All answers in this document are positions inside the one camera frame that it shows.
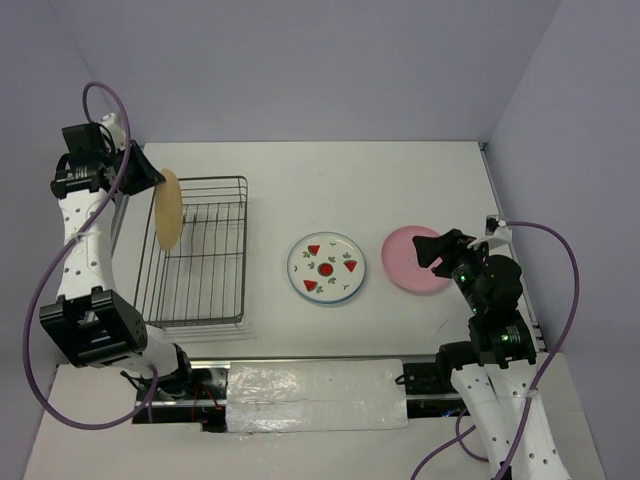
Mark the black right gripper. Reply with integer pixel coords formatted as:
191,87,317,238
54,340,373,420
411,226,490,312

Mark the pink plate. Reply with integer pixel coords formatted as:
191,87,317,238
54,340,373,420
381,225,449,295

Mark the yellow plate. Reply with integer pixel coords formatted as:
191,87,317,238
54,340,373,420
154,169,183,251

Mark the white plate blue rim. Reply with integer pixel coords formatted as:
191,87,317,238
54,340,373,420
287,232,366,304

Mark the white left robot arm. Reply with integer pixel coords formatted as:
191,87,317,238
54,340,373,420
39,113,196,399

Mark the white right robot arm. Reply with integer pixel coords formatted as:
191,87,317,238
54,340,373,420
412,229,570,479

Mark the silver foil tape cover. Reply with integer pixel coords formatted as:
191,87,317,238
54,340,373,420
226,359,408,433

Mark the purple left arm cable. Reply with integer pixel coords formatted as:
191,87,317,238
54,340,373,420
22,82,160,430

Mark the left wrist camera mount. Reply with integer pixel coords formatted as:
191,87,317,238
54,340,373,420
99,112,127,153

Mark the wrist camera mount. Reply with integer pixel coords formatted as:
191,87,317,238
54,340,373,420
99,112,127,153
468,215,512,250

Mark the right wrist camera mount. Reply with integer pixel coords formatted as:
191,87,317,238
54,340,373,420
468,215,512,250

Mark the metal wire dish rack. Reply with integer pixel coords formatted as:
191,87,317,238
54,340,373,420
134,175,248,329

